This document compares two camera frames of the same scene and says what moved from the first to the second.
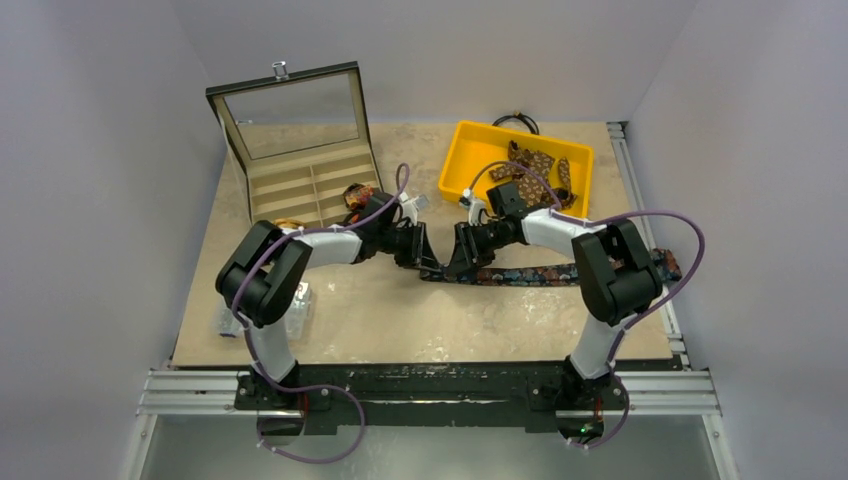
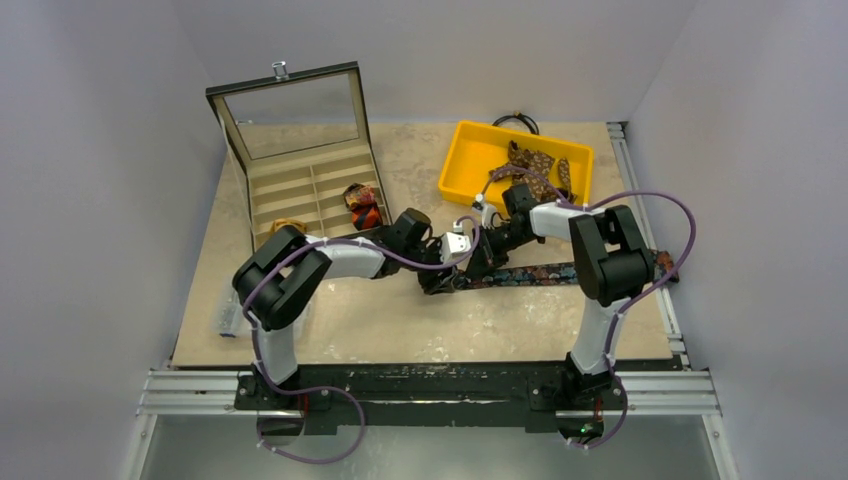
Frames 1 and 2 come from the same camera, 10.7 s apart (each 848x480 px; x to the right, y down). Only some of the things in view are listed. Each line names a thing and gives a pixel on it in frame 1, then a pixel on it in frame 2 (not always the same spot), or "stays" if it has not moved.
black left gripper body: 406,241 → 447,270
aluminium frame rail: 673,391 stays
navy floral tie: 666,262 stays
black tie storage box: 300,139 stays
